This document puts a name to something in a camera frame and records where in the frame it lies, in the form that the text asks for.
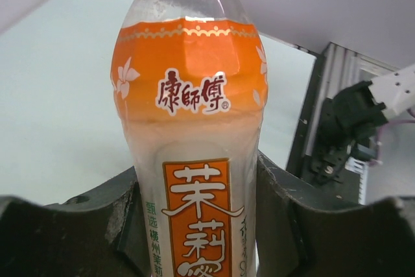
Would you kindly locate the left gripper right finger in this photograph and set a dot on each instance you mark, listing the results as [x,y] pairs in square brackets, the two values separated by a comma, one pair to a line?
[302,231]

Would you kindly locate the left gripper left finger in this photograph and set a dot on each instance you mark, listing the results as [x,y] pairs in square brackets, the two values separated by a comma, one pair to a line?
[98,233]

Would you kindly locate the large orange tea bottle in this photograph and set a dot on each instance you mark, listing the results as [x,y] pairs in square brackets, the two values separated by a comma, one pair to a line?
[190,87]

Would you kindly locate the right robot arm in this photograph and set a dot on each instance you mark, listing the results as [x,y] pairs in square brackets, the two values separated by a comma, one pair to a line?
[353,116]

